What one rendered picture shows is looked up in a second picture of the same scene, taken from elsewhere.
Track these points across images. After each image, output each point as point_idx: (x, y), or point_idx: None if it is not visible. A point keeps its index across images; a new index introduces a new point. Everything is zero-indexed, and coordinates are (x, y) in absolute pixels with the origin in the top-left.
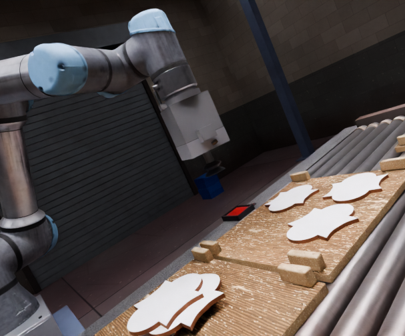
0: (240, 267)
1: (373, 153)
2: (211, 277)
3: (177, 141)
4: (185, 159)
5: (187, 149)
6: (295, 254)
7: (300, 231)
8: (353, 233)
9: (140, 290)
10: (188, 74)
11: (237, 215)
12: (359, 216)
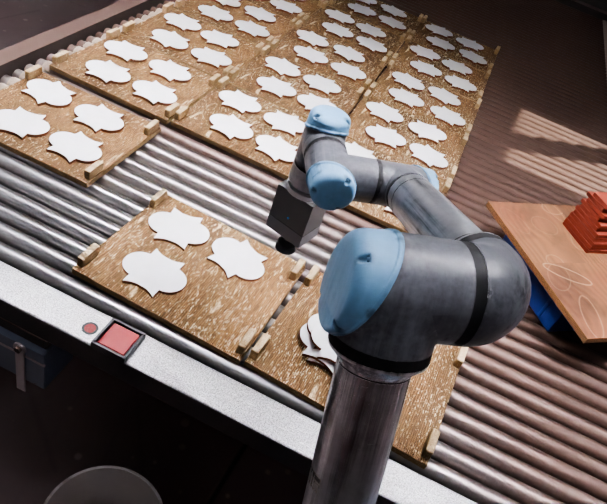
0: (284, 313)
1: (52, 196)
2: (313, 320)
3: (310, 228)
4: (305, 242)
5: (318, 229)
6: (299, 269)
7: (248, 270)
8: (261, 247)
9: (281, 433)
10: None
11: (144, 334)
12: (238, 239)
